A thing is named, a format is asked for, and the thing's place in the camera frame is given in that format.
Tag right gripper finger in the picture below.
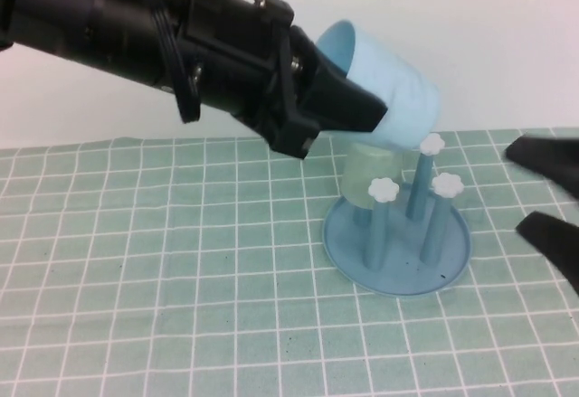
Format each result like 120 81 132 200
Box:
503 130 579 200
515 210 579 297

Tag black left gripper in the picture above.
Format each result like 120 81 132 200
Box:
178 0 391 160

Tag light blue plastic cup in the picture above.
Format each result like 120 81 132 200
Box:
314 18 441 152

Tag translucent green plastic cup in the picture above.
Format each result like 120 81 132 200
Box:
338 141 403 212

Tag blue cup stand white caps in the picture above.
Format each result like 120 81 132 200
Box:
321 132 472 299

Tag black flat ribbon cable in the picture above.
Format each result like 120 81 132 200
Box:
151 5 203 123

